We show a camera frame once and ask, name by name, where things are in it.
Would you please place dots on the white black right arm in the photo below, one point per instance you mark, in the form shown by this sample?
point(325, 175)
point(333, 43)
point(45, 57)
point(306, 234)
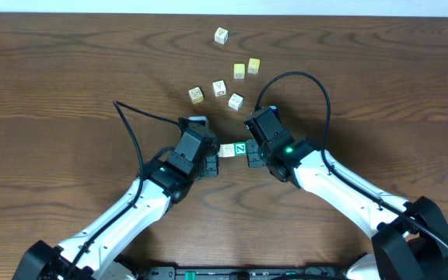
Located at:
point(410, 239)

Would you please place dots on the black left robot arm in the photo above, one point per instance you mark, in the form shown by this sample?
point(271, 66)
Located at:
point(158, 186)

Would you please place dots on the wooden block number 3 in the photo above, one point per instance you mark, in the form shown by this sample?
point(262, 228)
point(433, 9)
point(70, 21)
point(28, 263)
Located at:
point(221, 35)

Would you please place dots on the yellow top wooden block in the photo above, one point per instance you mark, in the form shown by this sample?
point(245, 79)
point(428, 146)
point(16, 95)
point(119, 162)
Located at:
point(239, 71)

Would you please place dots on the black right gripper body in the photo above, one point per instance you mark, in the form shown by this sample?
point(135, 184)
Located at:
point(257, 156)

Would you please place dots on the wooden block letter W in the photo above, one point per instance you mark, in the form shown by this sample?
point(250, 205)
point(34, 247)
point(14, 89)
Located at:
point(219, 88)

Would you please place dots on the green letter N block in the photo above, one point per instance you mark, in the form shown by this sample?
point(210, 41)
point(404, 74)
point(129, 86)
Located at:
point(240, 148)

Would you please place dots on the wooden block letter B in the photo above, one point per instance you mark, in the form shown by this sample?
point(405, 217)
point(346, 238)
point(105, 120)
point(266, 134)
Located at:
point(196, 95)

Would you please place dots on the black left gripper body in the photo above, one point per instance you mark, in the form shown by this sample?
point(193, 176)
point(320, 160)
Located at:
point(211, 165)

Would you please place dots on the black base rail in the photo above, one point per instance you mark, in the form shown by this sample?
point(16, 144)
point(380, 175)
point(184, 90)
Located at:
point(125, 268)

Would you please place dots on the blue sided wooden block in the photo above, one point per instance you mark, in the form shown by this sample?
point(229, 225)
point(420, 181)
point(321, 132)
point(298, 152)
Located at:
point(226, 150)

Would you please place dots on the white wooden block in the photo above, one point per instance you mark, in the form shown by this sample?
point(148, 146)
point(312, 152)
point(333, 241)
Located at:
point(236, 101)

